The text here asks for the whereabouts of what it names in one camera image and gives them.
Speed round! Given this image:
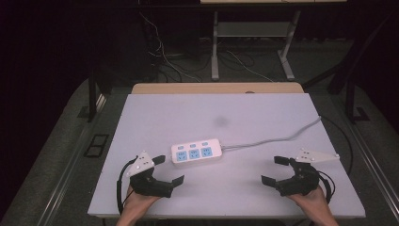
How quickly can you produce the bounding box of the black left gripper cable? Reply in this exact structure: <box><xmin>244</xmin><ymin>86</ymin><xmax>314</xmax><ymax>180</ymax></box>
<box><xmin>116</xmin><ymin>154</ymin><xmax>139</xmax><ymax>216</ymax></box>

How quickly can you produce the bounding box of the long black cable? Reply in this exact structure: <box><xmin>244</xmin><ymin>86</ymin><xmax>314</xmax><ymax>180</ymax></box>
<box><xmin>320</xmin><ymin>115</ymin><xmax>355</xmax><ymax>176</ymax></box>

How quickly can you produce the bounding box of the desk with grey metal frame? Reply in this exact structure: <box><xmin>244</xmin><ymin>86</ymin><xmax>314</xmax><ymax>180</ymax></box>
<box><xmin>199</xmin><ymin>0</ymin><xmax>347</xmax><ymax>82</ymax></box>

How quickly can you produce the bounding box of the white floor cable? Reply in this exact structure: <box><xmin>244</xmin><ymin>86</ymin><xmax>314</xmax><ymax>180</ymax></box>
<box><xmin>139</xmin><ymin>12</ymin><xmax>202</xmax><ymax>84</ymax></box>
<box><xmin>225</xmin><ymin>50</ymin><xmax>275</xmax><ymax>83</ymax></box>

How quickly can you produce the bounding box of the grey power strip cable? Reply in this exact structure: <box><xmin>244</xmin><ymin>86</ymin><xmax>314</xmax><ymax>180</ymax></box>
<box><xmin>220</xmin><ymin>116</ymin><xmax>323</xmax><ymax>151</ymax></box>

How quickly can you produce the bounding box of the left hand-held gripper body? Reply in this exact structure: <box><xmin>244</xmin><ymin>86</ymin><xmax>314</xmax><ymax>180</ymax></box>
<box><xmin>126</xmin><ymin>150</ymin><xmax>174</xmax><ymax>199</ymax></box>

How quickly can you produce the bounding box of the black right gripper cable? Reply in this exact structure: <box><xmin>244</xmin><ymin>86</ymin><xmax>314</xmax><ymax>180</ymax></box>
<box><xmin>316</xmin><ymin>170</ymin><xmax>336</xmax><ymax>204</ymax></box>

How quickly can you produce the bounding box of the black floor socket frame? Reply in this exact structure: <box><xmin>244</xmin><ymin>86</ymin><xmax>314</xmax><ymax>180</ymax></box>
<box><xmin>83</xmin><ymin>134</ymin><xmax>110</xmax><ymax>158</ymax></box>

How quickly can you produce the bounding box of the black stand post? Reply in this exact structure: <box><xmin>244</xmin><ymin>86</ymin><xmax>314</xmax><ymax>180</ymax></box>
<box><xmin>343</xmin><ymin>74</ymin><xmax>371</xmax><ymax>124</ymax></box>
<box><xmin>78</xmin><ymin>62</ymin><xmax>107</xmax><ymax>123</ymax></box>

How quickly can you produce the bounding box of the metal floor rail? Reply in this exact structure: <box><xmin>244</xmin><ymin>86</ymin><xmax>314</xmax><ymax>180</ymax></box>
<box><xmin>331</xmin><ymin>93</ymin><xmax>399</xmax><ymax>218</ymax></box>
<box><xmin>37</xmin><ymin>93</ymin><xmax>108</xmax><ymax>226</ymax></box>

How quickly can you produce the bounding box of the person's left hand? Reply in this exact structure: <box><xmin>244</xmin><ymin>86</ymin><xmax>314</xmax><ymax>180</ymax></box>
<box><xmin>123</xmin><ymin>185</ymin><xmax>161</xmax><ymax>218</ymax></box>

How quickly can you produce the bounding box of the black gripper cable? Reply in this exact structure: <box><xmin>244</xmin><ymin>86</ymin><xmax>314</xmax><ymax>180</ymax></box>
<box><xmin>116</xmin><ymin>154</ymin><xmax>139</xmax><ymax>216</ymax></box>
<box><xmin>316</xmin><ymin>170</ymin><xmax>336</xmax><ymax>204</ymax></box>

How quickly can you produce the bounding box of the white power strip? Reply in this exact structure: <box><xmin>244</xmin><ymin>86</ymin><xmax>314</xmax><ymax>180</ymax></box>
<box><xmin>170</xmin><ymin>137</ymin><xmax>223</xmax><ymax>165</ymax></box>

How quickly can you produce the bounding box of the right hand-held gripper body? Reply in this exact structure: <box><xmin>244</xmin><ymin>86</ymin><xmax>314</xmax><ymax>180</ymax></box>
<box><xmin>275</xmin><ymin>148</ymin><xmax>341</xmax><ymax>198</ymax></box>

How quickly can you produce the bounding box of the person's right hand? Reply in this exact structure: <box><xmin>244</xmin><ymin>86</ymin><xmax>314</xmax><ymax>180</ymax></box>
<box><xmin>286</xmin><ymin>186</ymin><xmax>330</xmax><ymax>218</ymax></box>

